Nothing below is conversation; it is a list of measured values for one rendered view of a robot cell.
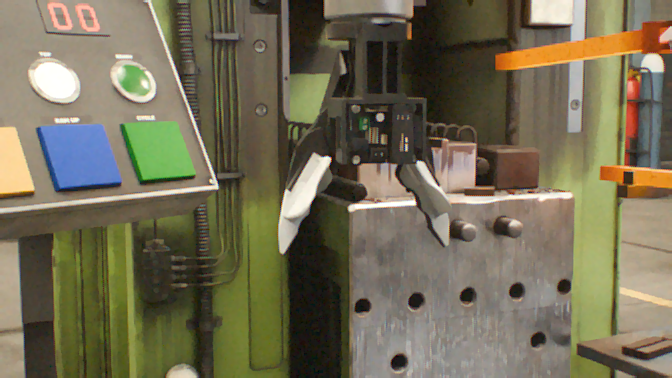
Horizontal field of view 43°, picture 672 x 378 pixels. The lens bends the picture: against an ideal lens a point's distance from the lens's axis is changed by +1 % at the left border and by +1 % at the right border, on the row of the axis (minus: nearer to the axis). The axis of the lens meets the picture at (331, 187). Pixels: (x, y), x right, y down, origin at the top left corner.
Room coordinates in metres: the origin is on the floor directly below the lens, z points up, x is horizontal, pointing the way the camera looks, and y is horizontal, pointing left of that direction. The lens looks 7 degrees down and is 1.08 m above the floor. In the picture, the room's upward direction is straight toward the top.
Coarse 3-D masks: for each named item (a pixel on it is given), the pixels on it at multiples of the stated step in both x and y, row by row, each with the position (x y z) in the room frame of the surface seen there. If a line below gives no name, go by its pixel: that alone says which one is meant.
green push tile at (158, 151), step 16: (128, 128) 0.97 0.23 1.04; (144, 128) 0.99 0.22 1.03; (160, 128) 1.00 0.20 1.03; (176, 128) 1.02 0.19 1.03; (128, 144) 0.96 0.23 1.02; (144, 144) 0.97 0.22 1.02; (160, 144) 0.99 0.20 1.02; (176, 144) 1.00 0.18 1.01; (144, 160) 0.96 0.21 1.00; (160, 160) 0.98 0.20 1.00; (176, 160) 0.99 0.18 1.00; (144, 176) 0.95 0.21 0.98; (160, 176) 0.96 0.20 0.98; (176, 176) 0.98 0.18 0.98; (192, 176) 1.00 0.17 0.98
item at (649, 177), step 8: (600, 168) 1.33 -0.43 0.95; (608, 168) 1.32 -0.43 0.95; (616, 168) 1.31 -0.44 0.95; (624, 168) 1.30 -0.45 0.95; (632, 168) 1.29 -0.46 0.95; (640, 168) 1.29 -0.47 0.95; (600, 176) 1.33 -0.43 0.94; (608, 176) 1.32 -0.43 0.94; (616, 176) 1.31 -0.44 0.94; (640, 176) 1.27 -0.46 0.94; (648, 176) 1.25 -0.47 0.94; (656, 176) 1.24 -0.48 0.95; (664, 176) 1.23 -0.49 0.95; (640, 184) 1.27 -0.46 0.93; (648, 184) 1.25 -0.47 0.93; (656, 184) 1.24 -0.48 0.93; (664, 184) 1.23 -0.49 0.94
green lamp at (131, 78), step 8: (120, 72) 1.01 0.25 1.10; (128, 72) 1.02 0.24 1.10; (136, 72) 1.03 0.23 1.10; (120, 80) 1.01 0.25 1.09; (128, 80) 1.01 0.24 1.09; (136, 80) 1.02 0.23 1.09; (144, 80) 1.03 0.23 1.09; (128, 88) 1.01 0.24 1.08; (136, 88) 1.02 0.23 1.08; (144, 88) 1.02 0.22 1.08
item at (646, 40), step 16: (624, 32) 0.98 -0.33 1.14; (640, 32) 0.96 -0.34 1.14; (656, 32) 0.93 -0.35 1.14; (544, 48) 1.13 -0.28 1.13; (560, 48) 1.09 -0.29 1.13; (576, 48) 1.06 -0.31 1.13; (592, 48) 1.03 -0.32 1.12; (608, 48) 1.01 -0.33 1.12; (624, 48) 0.98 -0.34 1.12; (640, 48) 0.96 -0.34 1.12; (656, 48) 0.93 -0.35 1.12; (496, 64) 1.24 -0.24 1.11; (512, 64) 1.20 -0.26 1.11; (528, 64) 1.16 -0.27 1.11; (544, 64) 1.15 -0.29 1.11
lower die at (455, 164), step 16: (288, 144) 1.57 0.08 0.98; (448, 144) 1.30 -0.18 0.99; (464, 144) 1.31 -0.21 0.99; (448, 160) 1.30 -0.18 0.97; (464, 160) 1.31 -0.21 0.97; (352, 176) 1.26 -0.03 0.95; (368, 176) 1.25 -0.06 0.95; (384, 176) 1.26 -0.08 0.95; (448, 176) 1.30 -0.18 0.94; (464, 176) 1.31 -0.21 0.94; (368, 192) 1.25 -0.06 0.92; (384, 192) 1.26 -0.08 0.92; (400, 192) 1.27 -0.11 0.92; (448, 192) 1.30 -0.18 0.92
